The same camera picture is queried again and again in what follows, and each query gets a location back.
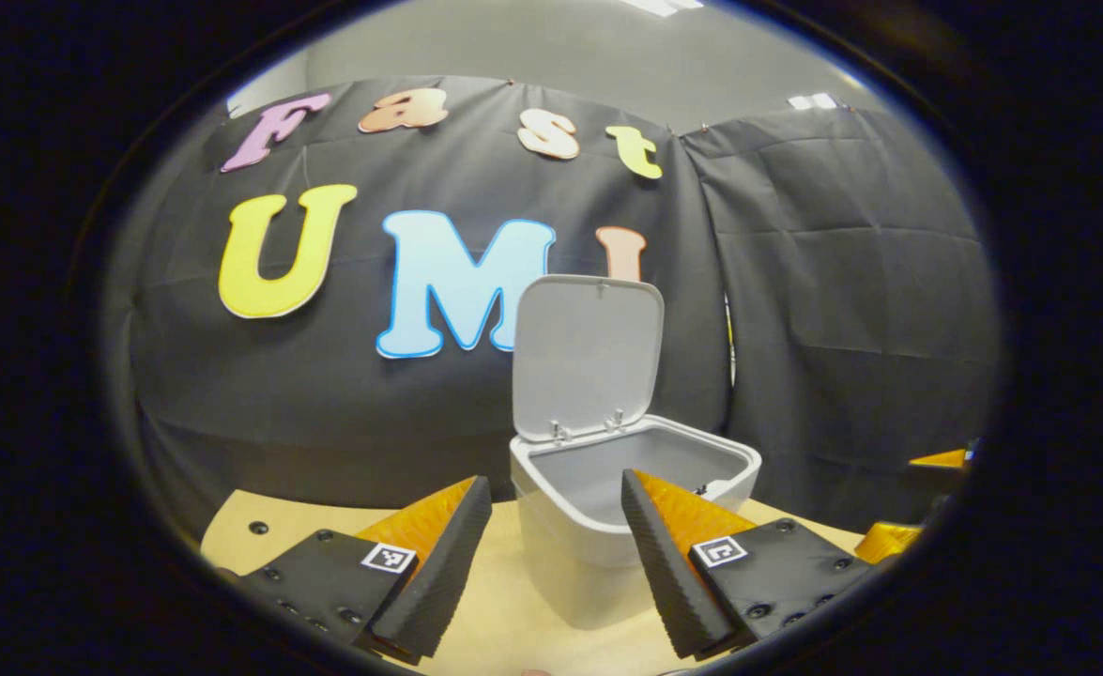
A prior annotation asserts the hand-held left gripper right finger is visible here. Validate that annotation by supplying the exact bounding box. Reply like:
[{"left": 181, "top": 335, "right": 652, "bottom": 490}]
[{"left": 620, "top": 468, "right": 895, "bottom": 660}]

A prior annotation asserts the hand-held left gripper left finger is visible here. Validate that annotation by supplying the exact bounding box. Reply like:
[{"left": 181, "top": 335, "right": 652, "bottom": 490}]
[{"left": 241, "top": 476, "right": 493, "bottom": 666}]

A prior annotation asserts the white desktop garbage bin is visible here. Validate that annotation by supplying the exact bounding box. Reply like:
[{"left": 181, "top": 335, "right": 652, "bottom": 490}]
[{"left": 510, "top": 274, "right": 763, "bottom": 630}]

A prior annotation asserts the light wooden desktop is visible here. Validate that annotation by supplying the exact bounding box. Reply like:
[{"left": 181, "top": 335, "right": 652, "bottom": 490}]
[{"left": 199, "top": 488, "right": 869, "bottom": 676}]

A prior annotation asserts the black backdrop cloth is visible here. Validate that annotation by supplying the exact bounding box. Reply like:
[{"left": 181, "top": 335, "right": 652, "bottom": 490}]
[{"left": 105, "top": 75, "right": 1001, "bottom": 564}]

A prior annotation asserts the long ceiling light panel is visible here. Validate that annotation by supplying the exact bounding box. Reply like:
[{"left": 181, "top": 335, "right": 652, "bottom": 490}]
[{"left": 621, "top": 0, "right": 704, "bottom": 18}]

